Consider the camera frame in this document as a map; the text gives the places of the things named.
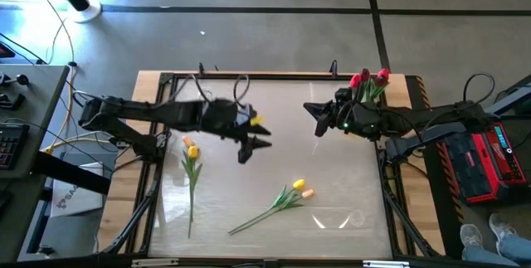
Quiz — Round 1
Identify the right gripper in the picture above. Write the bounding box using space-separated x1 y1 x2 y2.
303 88 377 138

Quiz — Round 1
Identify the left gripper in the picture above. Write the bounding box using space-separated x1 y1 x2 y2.
198 100 273 164

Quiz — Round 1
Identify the yellow tulip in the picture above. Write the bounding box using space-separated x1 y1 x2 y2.
182 145 204 240
227 178 306 236

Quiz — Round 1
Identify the black hazard striped strip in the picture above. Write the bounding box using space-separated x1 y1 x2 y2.
404 75 478 263

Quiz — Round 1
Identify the red black tool case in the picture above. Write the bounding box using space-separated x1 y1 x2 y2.
444 117 531 206

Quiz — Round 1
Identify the white printed box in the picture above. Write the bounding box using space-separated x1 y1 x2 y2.
50 173 105 218

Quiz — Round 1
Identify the black metal bar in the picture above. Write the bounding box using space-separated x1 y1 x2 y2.
32 150 112 197

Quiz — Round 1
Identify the person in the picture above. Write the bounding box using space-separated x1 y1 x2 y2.
459 212 531 267

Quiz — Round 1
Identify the grey metal stand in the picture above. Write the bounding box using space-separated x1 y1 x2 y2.
485 73 531 116

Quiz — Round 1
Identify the grey desk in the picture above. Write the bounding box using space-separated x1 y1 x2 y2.
0 64 71 263

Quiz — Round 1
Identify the black joystick knob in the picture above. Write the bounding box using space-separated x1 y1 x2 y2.
0 72 31 87

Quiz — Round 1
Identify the black keyboard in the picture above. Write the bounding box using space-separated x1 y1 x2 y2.
0 123 30 172

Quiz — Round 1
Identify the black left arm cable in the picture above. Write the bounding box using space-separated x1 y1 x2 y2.
165 72 252 105

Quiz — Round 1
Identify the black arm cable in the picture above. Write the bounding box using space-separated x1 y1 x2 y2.
165 72 252 105
461 71 497 107

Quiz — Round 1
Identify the black metal table frame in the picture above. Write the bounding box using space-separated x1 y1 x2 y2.
99 71 445 268

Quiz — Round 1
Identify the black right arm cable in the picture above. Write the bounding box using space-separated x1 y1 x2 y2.
461 71 497 107

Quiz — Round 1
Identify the silver metal bracket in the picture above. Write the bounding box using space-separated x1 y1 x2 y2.
363 260 411 268
131 258 180 268

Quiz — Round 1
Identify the yellow cable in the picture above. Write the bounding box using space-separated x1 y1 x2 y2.
23 0 78 155

